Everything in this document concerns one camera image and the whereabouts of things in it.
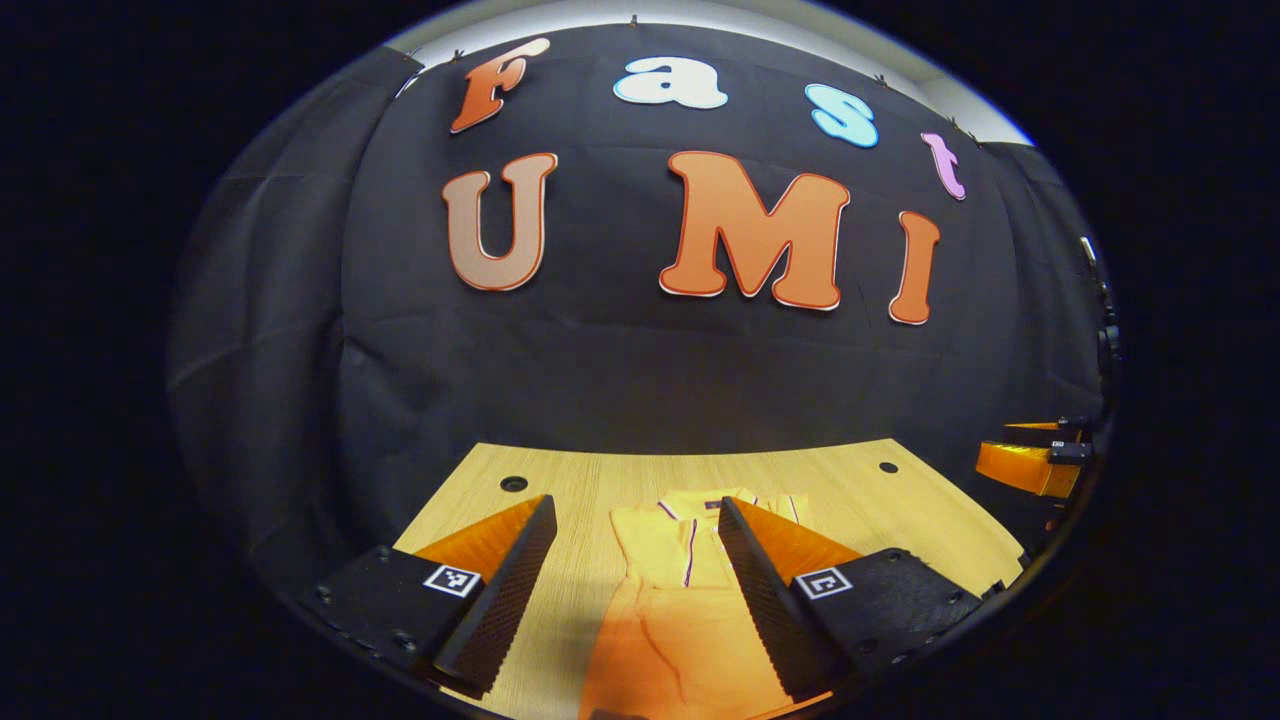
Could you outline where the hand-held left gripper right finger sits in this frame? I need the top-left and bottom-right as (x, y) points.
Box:
(717, 496), (988, 704)

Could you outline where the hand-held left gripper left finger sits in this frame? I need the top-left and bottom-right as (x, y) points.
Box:
(300, 494), (559, 701)

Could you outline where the orange T-shirt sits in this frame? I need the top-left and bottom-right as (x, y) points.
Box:
(578, 486), (836, 720)

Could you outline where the row of black cloth clips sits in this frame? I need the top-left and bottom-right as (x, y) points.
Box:
(400, 12), (986, 141)

